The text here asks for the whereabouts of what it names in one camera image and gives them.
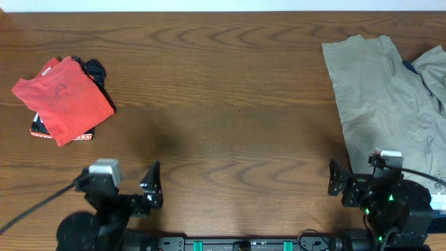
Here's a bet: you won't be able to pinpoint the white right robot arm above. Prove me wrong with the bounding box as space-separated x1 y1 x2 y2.
328 157 434 250

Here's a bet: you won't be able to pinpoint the light blue folded garment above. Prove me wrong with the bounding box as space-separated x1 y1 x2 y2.
430 194 446 211

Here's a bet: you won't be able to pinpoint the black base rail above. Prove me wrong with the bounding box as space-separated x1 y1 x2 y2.
139 228 433 251

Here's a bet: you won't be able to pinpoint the khaki cargo shorts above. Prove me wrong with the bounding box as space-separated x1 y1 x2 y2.
322 36 445 194

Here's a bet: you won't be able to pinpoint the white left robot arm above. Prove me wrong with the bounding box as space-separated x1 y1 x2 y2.
56 158 164 251

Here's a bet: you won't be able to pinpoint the black folded printed jersey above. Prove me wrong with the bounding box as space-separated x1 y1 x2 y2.
25 56 114 146

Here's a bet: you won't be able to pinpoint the red orange soccer t-shirt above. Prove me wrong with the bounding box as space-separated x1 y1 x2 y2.
11 56 114 146

